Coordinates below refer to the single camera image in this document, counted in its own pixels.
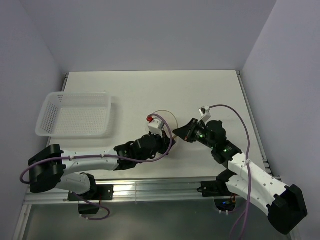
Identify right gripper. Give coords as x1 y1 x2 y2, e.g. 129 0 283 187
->
173 117 216 149

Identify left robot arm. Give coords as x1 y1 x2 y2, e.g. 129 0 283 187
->
26 132 176 200

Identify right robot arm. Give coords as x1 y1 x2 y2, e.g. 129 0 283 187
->
173 118 308 235

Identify white plastic basket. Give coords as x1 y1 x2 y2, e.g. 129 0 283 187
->
35 91 112 139

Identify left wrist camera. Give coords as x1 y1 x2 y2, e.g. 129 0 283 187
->
146 116 165 138

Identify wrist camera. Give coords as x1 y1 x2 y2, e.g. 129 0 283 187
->
199 106 211 123
146 116 165 138

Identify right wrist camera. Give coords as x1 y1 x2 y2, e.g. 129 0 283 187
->
199 106 211 123

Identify aluminium frame rail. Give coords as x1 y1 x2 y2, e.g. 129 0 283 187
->
23 159 287 203

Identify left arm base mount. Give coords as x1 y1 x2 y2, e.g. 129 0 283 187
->
78 184 114 216

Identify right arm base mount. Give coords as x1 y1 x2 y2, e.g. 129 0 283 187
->
197 180 243 213

